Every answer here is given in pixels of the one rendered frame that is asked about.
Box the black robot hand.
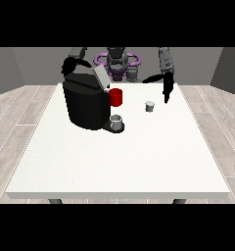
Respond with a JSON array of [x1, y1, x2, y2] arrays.
[[141, 71, 174, 105], [61, 56, 93, 77]]

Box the small grey coffee pod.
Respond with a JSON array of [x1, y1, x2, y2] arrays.
[[145, 100, 156, 113]]

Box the pale grey machine lid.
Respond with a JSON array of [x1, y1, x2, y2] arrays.
[[92, 64, 112, 89]]

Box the black coffee machine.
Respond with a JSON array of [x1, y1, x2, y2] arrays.
[[62, 72, 125, 134]]

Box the red pod holder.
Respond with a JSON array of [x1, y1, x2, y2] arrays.
[[109, 87, 123, 108]]

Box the grey robot trunk purple rings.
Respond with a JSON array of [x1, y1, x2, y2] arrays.
[[93, 47, 143, 82]]

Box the small grey cup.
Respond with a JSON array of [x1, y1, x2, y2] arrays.
[[110, 114, 124, 131]]

